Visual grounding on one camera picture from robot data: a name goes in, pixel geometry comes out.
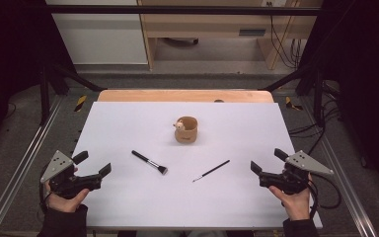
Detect black floor cables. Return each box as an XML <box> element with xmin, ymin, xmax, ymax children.
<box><xmin>288</xmin><ymin>80</ymin><xmax>342</xmax><ymax>156</ymax></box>

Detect black metal stand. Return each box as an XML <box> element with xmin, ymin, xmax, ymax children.
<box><xmin>38</xmin><ymin>62</ymin><xmax>107</xmax><ymax>126</ymax></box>
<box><xmin>262</xmin><ymin>63</ymin><xmax>326</xmax><ymax>128</ymax></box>

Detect white cabinet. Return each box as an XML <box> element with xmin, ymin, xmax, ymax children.
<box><xmin>44</xmin><ymin>0</ymin><xmax>149</xmax><ymax>65</ymax></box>

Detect yellow black tape strip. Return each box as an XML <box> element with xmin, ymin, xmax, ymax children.
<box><xmin>284</xmin><ymin>96</ymin><xmax>304</xmax><ymax>112</ymax></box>
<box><xmin>74</xmin><ymin>94</ymin><xmax>88</xmax><ymax>113</ymax></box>

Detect black horizontal bar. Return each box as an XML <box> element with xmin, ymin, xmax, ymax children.
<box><xmin>44</xmin><ymin>4</ymin><xmax>321</xmax><ymax>17</ymax></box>

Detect right hand-held gripper cable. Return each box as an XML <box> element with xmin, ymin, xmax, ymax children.
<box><xmin>308</xmin><ymin>172</ymin><xmax>342</xmax><ymax>219</ymax></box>

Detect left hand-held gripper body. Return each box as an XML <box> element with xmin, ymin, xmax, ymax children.
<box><xmin>39</xmin><ymin>150</ymin><xmax>103</xmax><ymax>200</ymax></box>

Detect wooden cup with animal figure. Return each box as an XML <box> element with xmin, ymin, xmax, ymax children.
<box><xmin>173</xmin><ymin>116</ymin><xmax>198</xmax><ymax>144</ymax></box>

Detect aluminium rail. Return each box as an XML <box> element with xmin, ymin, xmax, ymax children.
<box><xmin>300</xmin><ymin>95</ymin><xmax>379</xmax><ymax>237</ymax></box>
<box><xmin>0</xmin><ymin>95</ymin><xmax>64</xmax><ymax>237</ymax></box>

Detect light wooden desk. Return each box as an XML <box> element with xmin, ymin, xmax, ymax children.
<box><xmin>137</xmin><ymin>0</ymin><xmax>324</xmax><ymax>71</ymax></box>

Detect person's right hand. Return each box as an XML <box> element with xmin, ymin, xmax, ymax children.
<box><xmin>268</xmin><ymin>174</ymin><xmax>313</xmax><ymax>221</ymax></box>

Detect black hanging cables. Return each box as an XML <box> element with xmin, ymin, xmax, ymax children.
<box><xmin>265</xmin><ymin>1</ymin><xmax>304</xmax><ymax>70</ymax></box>

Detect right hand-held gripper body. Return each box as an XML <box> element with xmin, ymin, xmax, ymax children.
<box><xmin>259</xmin><ymin>150</ymin><xmax>335</xmax><ymax>196</ymax></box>

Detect thin black makeup brush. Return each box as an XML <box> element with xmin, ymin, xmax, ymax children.
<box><xmin>191</xmin><ymin>159</ymin><xmax>231</xmax><ymax>183</ymax></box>

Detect black curtain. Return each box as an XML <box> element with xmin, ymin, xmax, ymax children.
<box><xmin>297</xmin><ymin>0</ymin><xmax>379</xmax><ymax>201</ymax></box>
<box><xmin>0</xmin><ymin>0</ymin><xmax>77</xmax><ymax>159</ymax></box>

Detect person's left hand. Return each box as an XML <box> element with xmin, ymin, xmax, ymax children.
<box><xmin>44</xmin><ymin>167</ymin><xmax>91</xmax><ymax>213</ymax></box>

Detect white board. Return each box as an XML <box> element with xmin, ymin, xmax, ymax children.
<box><xmin>64</xmin><ymin>101</ymin><xmax>324</xmax><ymax>230</ymax></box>

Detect wooden table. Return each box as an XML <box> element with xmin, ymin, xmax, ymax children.
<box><xmin>97</xmin><ymin>89</ymin><xmax>274</xmax><ymax>104</ymax></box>

